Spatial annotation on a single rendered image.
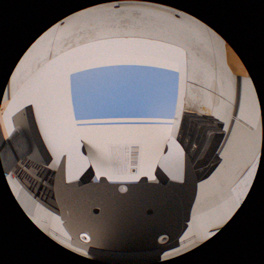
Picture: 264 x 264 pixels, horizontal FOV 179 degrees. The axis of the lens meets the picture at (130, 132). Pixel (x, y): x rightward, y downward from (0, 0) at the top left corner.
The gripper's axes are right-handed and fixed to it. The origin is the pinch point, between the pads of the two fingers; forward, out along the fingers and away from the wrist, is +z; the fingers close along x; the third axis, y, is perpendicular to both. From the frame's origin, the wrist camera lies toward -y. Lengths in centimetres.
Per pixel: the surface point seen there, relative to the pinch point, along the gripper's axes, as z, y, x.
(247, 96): 40, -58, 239
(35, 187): -10, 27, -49
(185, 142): 38, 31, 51
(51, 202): -11.5, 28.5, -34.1
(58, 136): 7.4, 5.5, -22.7
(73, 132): 7.4, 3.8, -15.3
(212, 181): 27, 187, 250
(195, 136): 29, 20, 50
